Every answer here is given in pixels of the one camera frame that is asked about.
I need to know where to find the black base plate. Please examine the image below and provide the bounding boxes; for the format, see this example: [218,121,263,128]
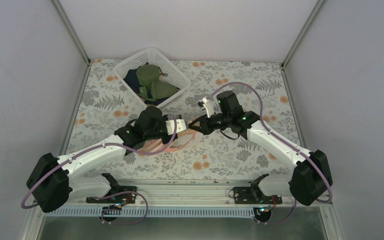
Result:
[86,186,137,205]
[232,186,283,205]

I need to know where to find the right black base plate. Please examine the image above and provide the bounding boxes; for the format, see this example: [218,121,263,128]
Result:
[232,186,283,205]

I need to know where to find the floral patterned table mat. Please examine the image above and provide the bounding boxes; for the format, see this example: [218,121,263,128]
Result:
[67,59,300,181]

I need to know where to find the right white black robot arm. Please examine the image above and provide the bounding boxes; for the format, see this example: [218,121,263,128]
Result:
[188,90,333,206]

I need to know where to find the dark navy garment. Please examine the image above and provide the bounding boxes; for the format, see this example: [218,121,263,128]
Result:
[123,69,141,94]

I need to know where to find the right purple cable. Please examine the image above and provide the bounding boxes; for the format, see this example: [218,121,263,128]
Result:
[208,82,334,226]

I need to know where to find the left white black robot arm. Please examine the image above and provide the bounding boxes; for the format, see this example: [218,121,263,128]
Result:
[20,106,188,213]

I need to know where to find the aluminium rail frame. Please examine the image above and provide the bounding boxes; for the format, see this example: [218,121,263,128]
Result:
[32,180,333,208]

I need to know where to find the white slotted cable duct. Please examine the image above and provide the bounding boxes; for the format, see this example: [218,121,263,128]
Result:
[45,206,255,219]

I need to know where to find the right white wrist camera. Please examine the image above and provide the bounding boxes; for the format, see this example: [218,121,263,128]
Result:
[197,97,215,118]

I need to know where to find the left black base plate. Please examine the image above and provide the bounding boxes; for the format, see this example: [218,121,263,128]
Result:
[86,186,137,205]

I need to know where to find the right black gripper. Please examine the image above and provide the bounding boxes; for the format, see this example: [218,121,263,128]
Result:
[189,112,232,135]

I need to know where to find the peach floral mesh laundry bag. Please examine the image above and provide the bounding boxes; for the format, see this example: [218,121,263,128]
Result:
[139,129,197,153]

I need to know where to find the white plastic basket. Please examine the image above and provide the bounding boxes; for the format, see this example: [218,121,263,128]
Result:
[113,47,191,108]

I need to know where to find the green bra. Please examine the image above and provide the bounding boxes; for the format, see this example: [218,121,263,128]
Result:
[136,64,180,102]

